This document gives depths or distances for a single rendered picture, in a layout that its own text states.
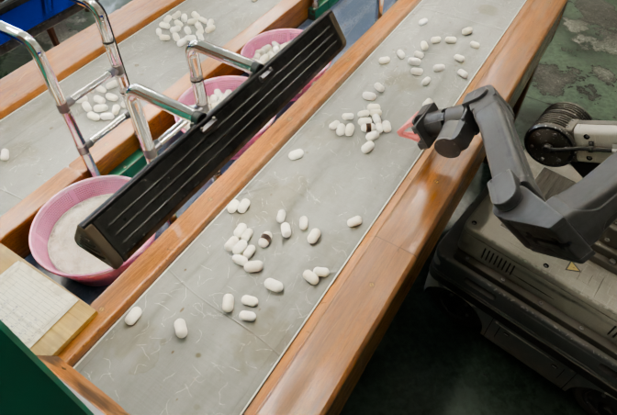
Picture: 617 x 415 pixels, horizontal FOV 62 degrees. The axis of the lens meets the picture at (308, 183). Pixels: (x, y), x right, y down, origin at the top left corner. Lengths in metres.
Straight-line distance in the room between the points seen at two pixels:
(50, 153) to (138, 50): 0.46
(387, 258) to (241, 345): 0.33
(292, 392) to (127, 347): 0.32
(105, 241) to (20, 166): 0.72
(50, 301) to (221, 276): 0.31
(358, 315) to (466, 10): 1.19
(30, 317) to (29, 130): 0.58
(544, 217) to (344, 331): 0.42
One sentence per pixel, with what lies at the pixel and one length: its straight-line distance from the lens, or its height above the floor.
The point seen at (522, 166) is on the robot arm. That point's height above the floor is 1.05.
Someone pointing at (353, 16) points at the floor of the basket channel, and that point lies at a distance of 1.89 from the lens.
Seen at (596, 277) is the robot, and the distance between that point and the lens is 1.54.
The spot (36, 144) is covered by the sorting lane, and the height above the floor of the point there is 0.74.
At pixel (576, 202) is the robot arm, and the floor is 1.14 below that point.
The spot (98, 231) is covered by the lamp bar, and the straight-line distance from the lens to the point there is 0.71.
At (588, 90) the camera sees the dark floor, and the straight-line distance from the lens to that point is 2.98.
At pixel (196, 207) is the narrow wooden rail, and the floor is 0.76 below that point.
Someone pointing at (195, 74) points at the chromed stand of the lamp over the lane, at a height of 1.05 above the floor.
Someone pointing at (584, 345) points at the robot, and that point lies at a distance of 1.59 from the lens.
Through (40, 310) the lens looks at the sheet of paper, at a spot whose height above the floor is 0.78.
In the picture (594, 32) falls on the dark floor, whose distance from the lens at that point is 3.47.
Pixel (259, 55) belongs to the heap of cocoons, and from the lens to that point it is 1.58.
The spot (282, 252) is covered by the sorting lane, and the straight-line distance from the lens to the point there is 1.07.
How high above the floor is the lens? 1.63
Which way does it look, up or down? 49 degrees down
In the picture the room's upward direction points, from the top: straight up
